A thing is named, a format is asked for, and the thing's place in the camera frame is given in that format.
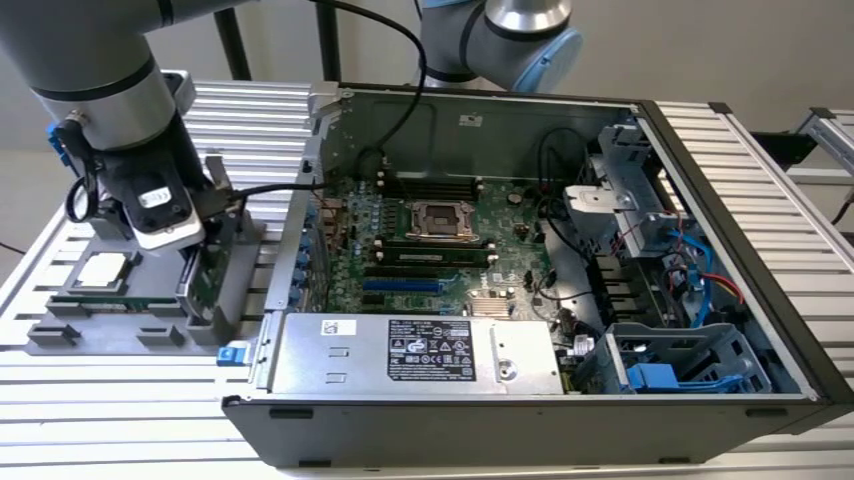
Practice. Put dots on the green graphics card black cooler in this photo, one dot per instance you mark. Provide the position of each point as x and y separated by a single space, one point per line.
203 285

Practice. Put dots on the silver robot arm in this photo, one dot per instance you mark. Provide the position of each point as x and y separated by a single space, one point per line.
87 75

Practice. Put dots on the silver CPU chip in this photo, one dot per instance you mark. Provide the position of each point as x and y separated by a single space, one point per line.
100 270

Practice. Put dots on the grey parts rack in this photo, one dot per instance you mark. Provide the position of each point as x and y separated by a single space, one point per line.
160 290

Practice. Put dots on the green RAM stick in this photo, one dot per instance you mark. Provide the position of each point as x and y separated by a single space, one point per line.
427 256
143 302

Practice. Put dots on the black stand pole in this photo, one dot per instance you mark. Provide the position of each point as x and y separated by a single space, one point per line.
328 55
230 45

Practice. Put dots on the blue case latch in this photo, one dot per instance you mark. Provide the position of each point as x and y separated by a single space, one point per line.
230 356

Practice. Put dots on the blue expansion slot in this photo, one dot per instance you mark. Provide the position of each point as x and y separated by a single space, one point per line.
400 286

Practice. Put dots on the silver power supply unit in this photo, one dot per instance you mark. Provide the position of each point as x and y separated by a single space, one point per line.
347 370

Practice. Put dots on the green motherboard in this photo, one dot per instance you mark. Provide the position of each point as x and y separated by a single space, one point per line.
507 235

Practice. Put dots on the round coin battery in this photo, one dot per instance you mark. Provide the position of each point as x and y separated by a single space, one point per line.
515 196

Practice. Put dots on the small silver chipset heatsink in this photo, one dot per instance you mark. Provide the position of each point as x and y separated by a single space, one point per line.
490 307

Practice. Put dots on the silver metal drive cage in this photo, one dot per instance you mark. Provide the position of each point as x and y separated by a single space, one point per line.
594 200

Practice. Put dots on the grey open PC case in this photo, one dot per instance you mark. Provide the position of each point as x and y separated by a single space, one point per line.
467 430

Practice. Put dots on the grey disk bay cage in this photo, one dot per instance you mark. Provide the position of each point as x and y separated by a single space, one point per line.
667 335

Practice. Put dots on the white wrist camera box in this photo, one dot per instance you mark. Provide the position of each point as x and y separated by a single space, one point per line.
167 235

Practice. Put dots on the CPU socket metal frame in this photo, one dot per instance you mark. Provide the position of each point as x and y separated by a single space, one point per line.
434 220

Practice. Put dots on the aluminium side frame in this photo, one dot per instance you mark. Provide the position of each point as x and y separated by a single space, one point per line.
827 125

